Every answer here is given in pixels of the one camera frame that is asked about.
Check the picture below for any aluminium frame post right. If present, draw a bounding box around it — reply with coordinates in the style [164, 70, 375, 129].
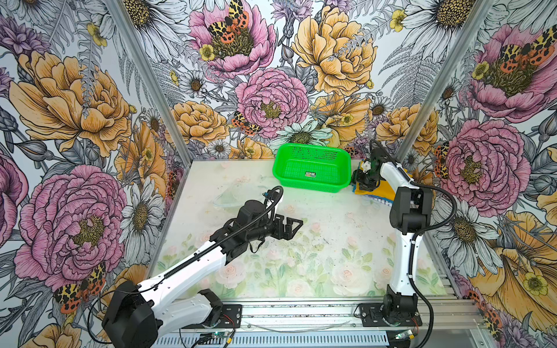
[395, 0, 493, 162]

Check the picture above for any yellow t shirt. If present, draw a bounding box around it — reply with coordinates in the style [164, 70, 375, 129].
[353, 171, 418, 201]

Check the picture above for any aluminium frame post left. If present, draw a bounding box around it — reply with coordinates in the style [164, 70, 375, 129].
[103, 0, 193, 167]

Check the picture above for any aluminium front rail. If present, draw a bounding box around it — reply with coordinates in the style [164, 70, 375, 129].
[115, 299, 484, 336]

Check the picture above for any folded blue t shirt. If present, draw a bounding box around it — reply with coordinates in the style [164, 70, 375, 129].
[364, 194, 393, 207]

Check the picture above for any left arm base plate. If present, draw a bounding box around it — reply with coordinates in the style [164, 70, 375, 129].
[186, 304, 243, 329]

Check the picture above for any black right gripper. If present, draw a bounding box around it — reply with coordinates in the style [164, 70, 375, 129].
[349, 167, 385, 192]

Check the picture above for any aluminium frame post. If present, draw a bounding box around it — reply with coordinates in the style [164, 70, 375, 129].
[103, 0, 193, 167]
[395, 0, 493, 162]

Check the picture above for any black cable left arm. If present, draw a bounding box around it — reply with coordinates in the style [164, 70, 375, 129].
[86, 186, 284, 345]

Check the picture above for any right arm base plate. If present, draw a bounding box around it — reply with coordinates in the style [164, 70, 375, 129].
[353, 302, 423, 328]

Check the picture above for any green plastic basket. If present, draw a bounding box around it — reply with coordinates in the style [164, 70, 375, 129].
[273, 144, 352, 193]

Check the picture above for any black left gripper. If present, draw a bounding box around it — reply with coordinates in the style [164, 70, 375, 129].
[247, 213, 303, 241]

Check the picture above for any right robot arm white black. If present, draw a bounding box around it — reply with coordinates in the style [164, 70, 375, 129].
[351, 147, 433, 325]

